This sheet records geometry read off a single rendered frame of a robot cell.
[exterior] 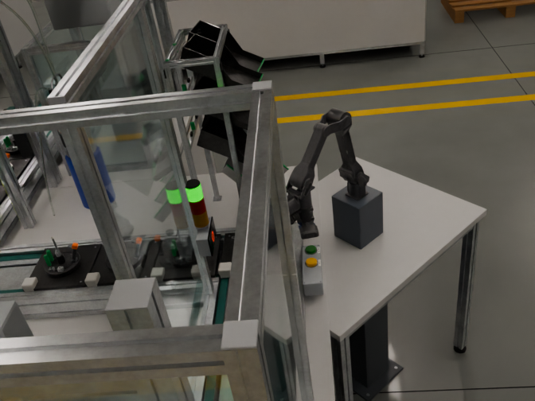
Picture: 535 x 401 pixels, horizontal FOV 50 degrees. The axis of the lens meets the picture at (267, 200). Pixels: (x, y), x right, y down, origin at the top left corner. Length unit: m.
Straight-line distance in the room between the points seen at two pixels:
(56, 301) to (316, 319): 0.95
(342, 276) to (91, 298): 0.93
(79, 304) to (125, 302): 1.44
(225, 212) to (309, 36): 3.63
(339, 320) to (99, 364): 1.57
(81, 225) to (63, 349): 2.24
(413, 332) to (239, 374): 2.67
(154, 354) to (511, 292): 3.02
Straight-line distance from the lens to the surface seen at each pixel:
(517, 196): 4.14
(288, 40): 6.00
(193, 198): 1.79
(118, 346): 0.52
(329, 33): 5.98
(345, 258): 2.26
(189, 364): 0.51
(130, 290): 0.84
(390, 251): 2.29
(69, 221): 2.84
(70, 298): 2.26
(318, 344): 1.97
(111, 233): 1.18
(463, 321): 2.92
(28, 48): 2.93
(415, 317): 3.23
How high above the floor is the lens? 2.36
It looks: 35 degrees down
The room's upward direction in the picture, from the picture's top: 9 degrees counter-clockwise
